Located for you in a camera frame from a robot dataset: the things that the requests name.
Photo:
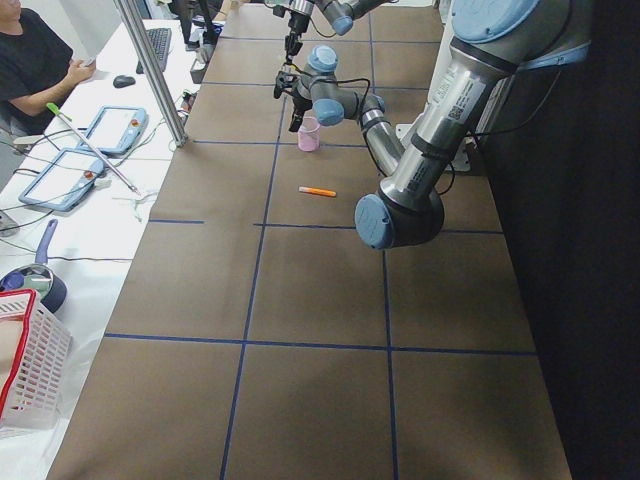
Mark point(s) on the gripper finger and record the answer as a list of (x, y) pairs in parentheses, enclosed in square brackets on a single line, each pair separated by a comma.
[(289, 43), (295, 49), (296, 122)]

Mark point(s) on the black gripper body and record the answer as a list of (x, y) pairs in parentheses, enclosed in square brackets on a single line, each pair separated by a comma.
[(299, 23), (299, 101)]

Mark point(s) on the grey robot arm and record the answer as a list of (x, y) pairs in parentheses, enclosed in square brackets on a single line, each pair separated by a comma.
[(492, 40), (339, 14)]

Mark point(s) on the pink mesh pen holder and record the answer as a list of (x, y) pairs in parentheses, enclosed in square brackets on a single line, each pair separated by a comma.
[(309, 134)]

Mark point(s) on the orange marker pen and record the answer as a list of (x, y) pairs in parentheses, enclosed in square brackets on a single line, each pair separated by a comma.
[(317, 191)]

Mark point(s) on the black keyboard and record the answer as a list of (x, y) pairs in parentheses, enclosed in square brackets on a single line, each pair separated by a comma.
[(160, 39)]

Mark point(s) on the black computer mouse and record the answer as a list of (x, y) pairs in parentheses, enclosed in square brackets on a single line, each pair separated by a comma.
[(123, 81)]

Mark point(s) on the upper blue teach pendant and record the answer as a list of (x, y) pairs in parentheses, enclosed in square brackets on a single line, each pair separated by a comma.
[(116, 129)]

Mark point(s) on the blue teach pendant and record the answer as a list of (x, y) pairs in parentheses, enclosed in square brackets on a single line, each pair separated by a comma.
[(116, 129), (63, 183)]

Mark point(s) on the lower blue teach pendant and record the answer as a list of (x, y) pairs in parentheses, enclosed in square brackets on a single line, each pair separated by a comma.
[(63, 183)]

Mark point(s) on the pink stick green tip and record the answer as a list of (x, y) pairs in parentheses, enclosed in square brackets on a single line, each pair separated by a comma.
[(67, 121)]

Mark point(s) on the person in black shirt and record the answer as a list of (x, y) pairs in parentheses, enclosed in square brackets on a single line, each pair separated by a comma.
[(37, 67)]

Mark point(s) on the blue frying pan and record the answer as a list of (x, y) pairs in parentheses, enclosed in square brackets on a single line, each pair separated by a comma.
[(38, 275)]

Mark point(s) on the red white plastic basket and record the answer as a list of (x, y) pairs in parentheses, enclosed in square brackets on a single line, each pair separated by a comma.
[(34, 350)]

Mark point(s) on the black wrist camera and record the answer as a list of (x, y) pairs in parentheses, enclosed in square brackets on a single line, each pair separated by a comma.
[(285, 84)]

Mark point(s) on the aluminium frame post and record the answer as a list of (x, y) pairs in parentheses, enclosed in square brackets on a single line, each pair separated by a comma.
[(132, 20)]

